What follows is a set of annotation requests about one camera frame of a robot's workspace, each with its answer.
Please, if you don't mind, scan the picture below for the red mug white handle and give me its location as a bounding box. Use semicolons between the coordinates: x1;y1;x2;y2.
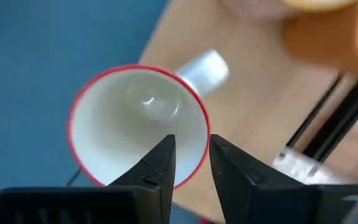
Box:
67;49;229;190

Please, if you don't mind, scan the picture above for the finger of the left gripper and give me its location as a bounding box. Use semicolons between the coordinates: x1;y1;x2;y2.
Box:
0;134;177;224

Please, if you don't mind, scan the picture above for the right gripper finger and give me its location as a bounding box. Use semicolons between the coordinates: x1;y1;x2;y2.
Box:
209;134;358;224

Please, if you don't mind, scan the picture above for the black metal shelf rack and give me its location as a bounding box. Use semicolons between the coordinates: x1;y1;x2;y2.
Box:
272;73;358;187

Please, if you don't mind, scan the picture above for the light wooden shelf board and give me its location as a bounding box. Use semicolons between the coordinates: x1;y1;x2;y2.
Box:
137;0;358;224

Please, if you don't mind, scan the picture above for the orange mug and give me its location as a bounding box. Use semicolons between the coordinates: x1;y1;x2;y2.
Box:
281;0;358;86

